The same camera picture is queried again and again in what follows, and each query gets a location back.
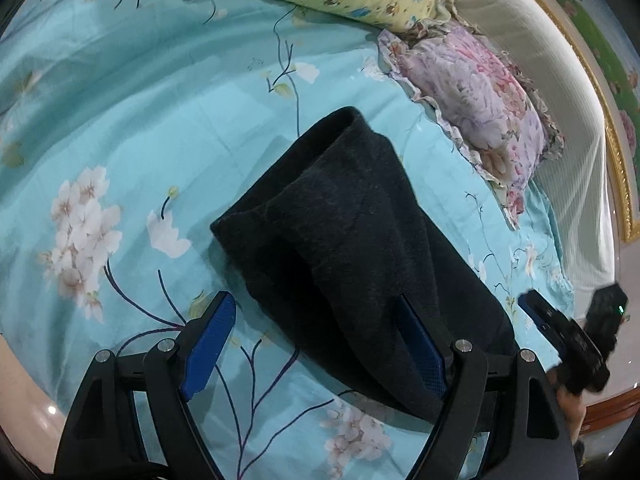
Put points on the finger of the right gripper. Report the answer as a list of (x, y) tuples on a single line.
[(562, 323), (540, 311)]

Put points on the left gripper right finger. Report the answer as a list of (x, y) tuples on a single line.
[(528, 438)]

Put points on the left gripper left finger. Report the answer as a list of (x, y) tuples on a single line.
[(102, 438)]

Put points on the black pants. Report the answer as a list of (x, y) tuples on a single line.
[(330, 237)]

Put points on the person's right hand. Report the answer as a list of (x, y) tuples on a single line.
[(573, 409)]

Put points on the pink purple floral pillow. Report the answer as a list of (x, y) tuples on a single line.
[(485, 104)]

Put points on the gold framed landscape painting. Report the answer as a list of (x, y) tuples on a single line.
[(599, 42)]

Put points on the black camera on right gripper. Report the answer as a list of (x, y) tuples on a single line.
[(604, 316)]

